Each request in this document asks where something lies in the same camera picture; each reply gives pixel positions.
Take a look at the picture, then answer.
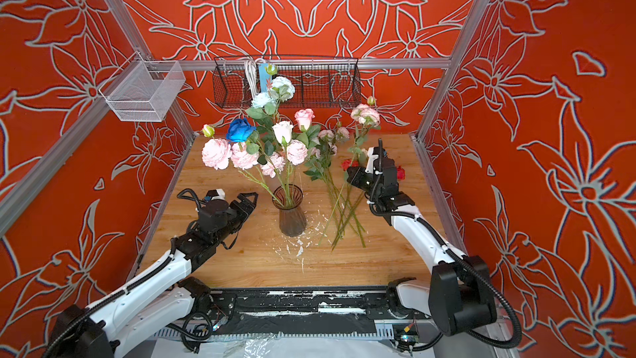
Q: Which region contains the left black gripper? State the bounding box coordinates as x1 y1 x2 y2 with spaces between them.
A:
214 191 258 246

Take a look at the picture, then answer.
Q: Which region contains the red rose stem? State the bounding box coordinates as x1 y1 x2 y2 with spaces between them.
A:
396 166 406 181
341 159 352 171

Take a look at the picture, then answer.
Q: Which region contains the dark smoked glass vase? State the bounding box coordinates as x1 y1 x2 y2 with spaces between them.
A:
273 184 307 237

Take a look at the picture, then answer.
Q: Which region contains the pink peony stem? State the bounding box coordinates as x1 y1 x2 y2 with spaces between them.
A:
200 123 292 205

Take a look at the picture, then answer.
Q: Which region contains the pink rose bunch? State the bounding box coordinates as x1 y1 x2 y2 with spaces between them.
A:
331 97 381 250

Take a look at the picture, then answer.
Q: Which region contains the blue rose stem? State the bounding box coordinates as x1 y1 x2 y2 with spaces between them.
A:
226 119 292 209

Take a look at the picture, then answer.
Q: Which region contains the white green flower stem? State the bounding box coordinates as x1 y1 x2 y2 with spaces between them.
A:
245 63 296 200

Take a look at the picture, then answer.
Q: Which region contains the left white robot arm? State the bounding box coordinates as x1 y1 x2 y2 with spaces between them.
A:
43 188 258 357

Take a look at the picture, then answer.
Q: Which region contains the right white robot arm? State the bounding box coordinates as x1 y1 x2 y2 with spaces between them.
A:
347 144 523 351

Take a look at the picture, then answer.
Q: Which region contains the small pink flower bunch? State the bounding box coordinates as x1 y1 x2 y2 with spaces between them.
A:
304 126 366 250

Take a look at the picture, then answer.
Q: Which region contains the light blue box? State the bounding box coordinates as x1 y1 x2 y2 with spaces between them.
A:
258 63 278 92

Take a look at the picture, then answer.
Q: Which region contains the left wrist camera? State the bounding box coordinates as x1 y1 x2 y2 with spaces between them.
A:
204 189 225 202

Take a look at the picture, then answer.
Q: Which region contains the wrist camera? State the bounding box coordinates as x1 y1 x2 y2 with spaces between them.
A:
204 189 225 202
365 139 385 175

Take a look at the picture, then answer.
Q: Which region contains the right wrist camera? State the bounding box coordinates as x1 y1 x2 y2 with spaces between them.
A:
365 139 385 175

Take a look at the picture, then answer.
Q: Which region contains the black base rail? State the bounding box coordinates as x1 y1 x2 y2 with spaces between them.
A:
168 285 433 336

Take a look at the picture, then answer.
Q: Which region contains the black wire wall basket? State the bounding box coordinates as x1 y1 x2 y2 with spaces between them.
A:
212 56 362 109

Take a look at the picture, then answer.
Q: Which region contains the white cable bundle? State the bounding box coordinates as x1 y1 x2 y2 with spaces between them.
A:
244 58 263 105

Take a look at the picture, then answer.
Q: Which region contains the clear acrylic wall bin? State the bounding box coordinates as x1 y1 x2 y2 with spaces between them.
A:
99 60 186 122

